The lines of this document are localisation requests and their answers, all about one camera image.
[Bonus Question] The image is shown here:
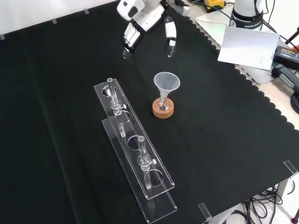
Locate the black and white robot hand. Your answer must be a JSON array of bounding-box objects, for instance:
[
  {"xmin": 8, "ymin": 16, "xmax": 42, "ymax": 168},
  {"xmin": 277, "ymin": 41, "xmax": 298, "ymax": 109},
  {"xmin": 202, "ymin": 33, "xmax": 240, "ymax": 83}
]
[{"xmin": 116, "ymin": 0, "xmax": 178, "ymax": 59}]

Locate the clear plastic funnel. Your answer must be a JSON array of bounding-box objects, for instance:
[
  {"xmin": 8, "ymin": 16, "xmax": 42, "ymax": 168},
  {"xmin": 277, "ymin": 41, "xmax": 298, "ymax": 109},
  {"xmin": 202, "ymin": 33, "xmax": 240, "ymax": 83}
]
[{"xmin": 153, "ymin": 71, "xmax": 181, "ymax": 106}]

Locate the clear funnel stand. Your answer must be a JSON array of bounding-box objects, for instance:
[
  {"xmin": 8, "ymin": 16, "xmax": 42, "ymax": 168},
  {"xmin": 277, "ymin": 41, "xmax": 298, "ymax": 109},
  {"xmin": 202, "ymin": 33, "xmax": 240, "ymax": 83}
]
[{"xmin": 93, "ymin": 77, "xmax": 178, "ymax": 224}]

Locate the yellow stop button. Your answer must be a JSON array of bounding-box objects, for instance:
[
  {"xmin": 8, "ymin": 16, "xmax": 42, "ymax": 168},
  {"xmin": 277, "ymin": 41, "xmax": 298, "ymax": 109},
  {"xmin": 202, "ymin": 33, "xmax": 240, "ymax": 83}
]
[{"xmin": 205, "ymin": 0, "xmax": 227, "ymax": 13}]

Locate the small round-bottom glass flask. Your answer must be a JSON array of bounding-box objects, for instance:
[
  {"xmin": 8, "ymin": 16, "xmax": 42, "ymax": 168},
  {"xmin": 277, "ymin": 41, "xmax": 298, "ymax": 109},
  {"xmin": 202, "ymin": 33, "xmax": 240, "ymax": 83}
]
[{"xmin": 157, "ymin": 97, "xmax": 170, "ymax": 112}]

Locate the pale board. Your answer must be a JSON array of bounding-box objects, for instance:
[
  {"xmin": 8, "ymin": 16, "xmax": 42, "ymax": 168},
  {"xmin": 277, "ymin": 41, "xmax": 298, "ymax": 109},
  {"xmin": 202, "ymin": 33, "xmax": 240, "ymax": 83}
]
[{"xmin": 217, "ymin": 25, "xmax": 280, "ymax": 70}]

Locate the black bench cloth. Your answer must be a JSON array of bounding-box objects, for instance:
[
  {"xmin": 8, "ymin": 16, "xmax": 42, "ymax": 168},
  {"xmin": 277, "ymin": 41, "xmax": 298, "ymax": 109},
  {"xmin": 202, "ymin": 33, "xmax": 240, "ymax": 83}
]
[{"xmin": 0, "ymin": 0, "xmax": 299, "ymax": 224}]

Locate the black power adapter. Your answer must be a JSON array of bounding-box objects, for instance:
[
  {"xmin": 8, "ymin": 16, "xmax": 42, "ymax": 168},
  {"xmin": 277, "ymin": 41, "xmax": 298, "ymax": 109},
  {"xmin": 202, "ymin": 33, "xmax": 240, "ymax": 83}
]
[{"xmin": 272, "ymin": 45, "xmax": 299, "ymax": 70}]

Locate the black tripod leg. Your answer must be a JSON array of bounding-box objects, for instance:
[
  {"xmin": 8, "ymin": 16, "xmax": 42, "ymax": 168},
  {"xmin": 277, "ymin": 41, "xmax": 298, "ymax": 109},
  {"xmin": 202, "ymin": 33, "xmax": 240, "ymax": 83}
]
[{"xmin": 284, "ymin": 25, "xmax": 299, "ymax": 51}]

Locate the clear cloth clamp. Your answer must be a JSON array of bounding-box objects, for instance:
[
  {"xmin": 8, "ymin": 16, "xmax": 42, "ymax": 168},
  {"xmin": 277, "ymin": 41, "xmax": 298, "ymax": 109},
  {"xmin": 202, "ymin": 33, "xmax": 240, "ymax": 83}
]
[
  {"xmin": 198, "ymin": 202, "xmax": 213, "ymax": 222},
  {"xmin": 283, "ymin": 160, "xmax": 299, "ymax": 176}
]

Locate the grey bench leg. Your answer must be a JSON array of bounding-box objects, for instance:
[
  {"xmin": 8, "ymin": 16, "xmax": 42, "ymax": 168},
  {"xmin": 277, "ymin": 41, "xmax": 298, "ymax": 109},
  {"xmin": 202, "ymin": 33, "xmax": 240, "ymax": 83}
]
[{"xmin": 277, "ymin": 173, "xmax": 292, "ymax": 199}]

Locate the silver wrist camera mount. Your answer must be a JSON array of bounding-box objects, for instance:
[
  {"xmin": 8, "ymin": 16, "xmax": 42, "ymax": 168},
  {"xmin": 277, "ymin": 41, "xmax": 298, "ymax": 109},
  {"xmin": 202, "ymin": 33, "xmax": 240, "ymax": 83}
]
[{"xmin": 174, "ymin": 4, "xmax": 190, "ymax": 16}]

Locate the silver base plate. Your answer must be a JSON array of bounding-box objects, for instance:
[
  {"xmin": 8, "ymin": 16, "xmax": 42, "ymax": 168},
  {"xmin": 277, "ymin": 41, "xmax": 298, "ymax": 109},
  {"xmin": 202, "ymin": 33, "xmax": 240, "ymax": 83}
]
[{"xmin": 194, "ymin": 8, "xmax": 281, "ymax": 85}]

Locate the black stop button cable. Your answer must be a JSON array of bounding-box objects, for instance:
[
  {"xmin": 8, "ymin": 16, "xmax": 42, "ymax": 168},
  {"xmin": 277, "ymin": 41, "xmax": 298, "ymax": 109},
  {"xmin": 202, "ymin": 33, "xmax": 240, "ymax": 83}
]
[{"xmin": 191, "ymin": 0, "xmax": 232, "ymax": 19}]

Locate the cork ring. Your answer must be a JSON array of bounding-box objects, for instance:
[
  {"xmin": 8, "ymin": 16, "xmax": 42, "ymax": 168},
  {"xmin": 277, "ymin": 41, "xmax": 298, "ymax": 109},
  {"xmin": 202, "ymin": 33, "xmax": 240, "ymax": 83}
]
[{"xmin": 152, "ymin": 98, "xmax": 175, "ymax": 119}]

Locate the black clamp handle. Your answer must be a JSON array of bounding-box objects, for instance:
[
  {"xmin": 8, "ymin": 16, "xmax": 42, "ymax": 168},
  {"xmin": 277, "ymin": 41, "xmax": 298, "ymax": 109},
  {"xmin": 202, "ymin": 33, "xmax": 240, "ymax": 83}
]
[{"xmin": 271, "ymin": 64, "xmax": 299, "ymax": 91}]

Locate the black coiled cable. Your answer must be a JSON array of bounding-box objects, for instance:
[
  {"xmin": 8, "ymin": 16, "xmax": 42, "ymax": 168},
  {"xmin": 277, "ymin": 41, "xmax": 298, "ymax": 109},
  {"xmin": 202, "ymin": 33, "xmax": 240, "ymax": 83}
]
[{"xmin": 290, "ymin": 92, "xmax": 299, "ymax": 112}]

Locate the black floor cable tangle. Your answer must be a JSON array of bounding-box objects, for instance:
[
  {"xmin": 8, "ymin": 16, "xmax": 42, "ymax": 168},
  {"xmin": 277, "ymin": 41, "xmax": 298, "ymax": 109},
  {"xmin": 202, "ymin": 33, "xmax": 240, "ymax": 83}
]
[{"xmin": 242, "ymin": 184, "xmax": 295, "ymax": 221}]

